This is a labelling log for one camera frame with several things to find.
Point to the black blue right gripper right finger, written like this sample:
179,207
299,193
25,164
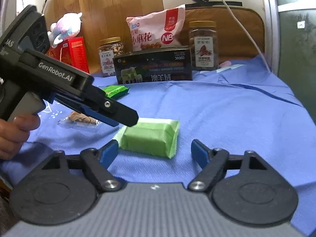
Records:
215,163

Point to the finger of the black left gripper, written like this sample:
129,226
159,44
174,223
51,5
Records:
98,101

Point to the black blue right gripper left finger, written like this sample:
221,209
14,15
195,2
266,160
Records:
93,163

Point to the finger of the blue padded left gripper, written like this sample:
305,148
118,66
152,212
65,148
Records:
96,114

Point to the dark green snack packet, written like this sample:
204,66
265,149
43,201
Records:
115,91

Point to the clear nut snack packet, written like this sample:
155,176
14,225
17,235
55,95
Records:
78,120

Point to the light green snack pack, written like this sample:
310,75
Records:
156,137

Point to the person's left hand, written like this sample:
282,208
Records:
15,133

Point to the red gift box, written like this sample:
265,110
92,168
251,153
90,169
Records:
71,52

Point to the nut jar left gold lid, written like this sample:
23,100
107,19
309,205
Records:
109,49

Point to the nut jar gold lid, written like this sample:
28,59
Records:
109,49
203,45

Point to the blue bed sheet cloth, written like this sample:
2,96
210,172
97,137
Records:
242,107

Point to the pink white plush toy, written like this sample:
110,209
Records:
66,28

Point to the black sheep-print box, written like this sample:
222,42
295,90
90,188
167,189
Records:
164,64

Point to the wooden board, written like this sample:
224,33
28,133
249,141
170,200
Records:
101,19

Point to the pink NB snack bag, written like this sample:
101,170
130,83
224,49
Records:
157,30

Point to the brown cushion headboard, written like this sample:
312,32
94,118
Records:
233,44

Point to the nut jar right gold lid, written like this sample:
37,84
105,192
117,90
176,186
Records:
203,45

